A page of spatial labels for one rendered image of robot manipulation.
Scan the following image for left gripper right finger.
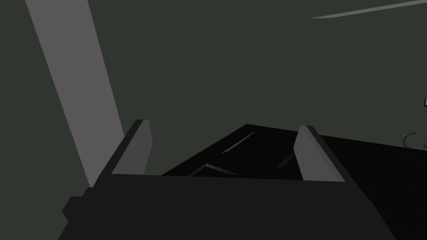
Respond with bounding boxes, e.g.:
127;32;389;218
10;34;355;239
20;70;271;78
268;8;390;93
293;125;352;183

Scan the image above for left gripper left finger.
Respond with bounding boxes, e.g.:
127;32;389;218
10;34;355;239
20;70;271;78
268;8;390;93
100;119;153;176

